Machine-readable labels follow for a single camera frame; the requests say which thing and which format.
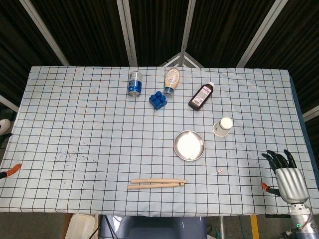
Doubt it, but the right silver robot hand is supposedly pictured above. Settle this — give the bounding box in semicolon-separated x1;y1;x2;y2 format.
261;149;310;204

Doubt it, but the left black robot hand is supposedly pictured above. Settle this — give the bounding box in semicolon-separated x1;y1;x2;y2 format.
0;133;22;179

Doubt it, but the white paper cup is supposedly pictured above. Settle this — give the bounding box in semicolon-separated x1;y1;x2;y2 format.
212;117;234;138

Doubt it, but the round metal plate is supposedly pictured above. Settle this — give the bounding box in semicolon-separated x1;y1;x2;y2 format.
173;130;205;162

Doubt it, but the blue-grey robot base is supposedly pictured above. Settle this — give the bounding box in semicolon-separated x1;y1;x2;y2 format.
99;215;208;239

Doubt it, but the white rounded object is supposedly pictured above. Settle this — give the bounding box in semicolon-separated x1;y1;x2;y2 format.
0;119;12;136

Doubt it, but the light blue checkered tablecloth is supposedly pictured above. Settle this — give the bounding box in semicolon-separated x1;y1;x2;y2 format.
0;65;319;215

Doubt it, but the brown cardboard box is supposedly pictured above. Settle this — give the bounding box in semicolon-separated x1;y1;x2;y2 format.
60;214;73;239

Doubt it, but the grey metal table leg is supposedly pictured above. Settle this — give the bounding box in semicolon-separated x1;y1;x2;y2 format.
219;216;226;239

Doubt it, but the white plastic container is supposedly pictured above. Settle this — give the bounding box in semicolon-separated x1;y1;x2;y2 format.
65;214;100;239

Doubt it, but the brown medicine bottle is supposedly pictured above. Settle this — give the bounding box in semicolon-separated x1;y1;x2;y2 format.
188;81;215;111

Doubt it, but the blue soda can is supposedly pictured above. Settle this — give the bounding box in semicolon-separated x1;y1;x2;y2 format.
127;71;143;97

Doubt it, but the blue building block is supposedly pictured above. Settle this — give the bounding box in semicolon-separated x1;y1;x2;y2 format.
149;91;168;111

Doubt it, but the beige squeeze sauce bottle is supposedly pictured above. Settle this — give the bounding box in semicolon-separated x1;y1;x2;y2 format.
163;67;181;96

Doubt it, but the yellow post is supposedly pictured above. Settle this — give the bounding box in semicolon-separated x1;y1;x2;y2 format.
250;215;260;239

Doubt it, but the white metal frame beam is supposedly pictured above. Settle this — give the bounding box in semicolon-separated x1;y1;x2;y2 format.
0;94;20;113
302;104;319;122

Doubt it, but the white metal frame post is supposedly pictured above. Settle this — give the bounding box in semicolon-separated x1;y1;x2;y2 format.
236;0;288;68
116;0;138;67
179;0;196;54
19;0;70;67

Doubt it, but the white triangular frame brace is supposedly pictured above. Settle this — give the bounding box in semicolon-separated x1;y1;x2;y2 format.
160;51;204;68

